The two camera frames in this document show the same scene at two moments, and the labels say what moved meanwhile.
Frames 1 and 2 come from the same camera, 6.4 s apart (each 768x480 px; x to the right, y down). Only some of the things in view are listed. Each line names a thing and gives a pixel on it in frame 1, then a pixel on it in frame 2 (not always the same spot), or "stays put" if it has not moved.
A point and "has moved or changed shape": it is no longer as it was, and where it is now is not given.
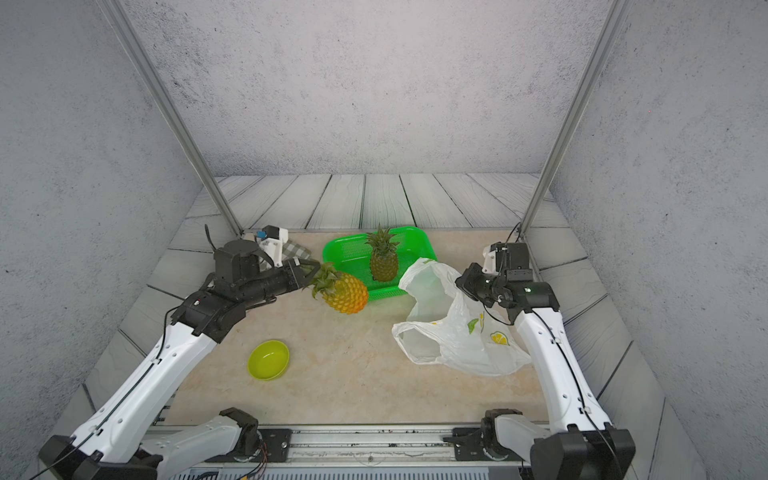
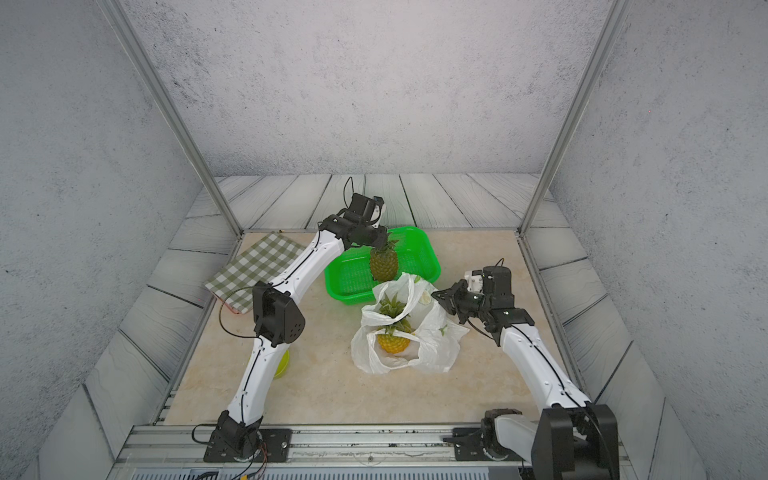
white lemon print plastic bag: x=449 y=327 has moved or changed shape
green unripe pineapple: x=384 y=258 stays put
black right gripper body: x=481 y=286 -> x=471 y=305
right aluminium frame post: x=609 y=38 stays put
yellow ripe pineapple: x=342 y=292 -> x=396 y=337
